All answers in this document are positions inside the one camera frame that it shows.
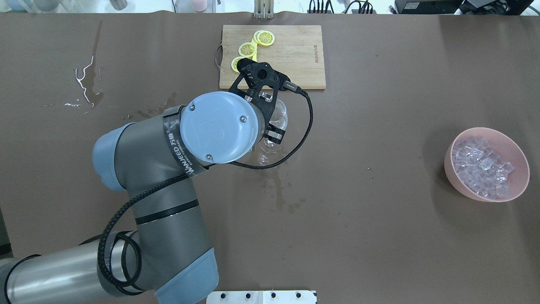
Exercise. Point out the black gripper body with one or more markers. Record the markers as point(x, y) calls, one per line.
point(275, 134)

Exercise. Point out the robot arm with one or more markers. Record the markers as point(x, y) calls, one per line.
point(158, 240)

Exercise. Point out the clear wine glass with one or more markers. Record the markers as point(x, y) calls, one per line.
point(268, 149)

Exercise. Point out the pink bowl of ice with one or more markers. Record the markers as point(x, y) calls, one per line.
point(486, 165)

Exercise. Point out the lemon slice near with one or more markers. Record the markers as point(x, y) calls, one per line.
point(234, 64)

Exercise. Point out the lemon slice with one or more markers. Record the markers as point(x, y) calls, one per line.
point(234, 64)
point(246, 49)
point(264, 38)

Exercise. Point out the lemon slice middle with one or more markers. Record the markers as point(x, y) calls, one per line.
point(246, 49)

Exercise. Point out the lemon slice far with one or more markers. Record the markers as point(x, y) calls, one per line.
point(264, 38)

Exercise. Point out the bamboo cutting board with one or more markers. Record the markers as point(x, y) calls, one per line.
point(297, 51)

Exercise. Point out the pink plastic cup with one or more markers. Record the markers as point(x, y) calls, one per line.
point(199, 5)

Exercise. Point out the black power adapter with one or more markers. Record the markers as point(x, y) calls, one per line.
point(427, 7)

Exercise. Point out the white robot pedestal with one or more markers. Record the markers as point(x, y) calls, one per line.
point(263, 297)

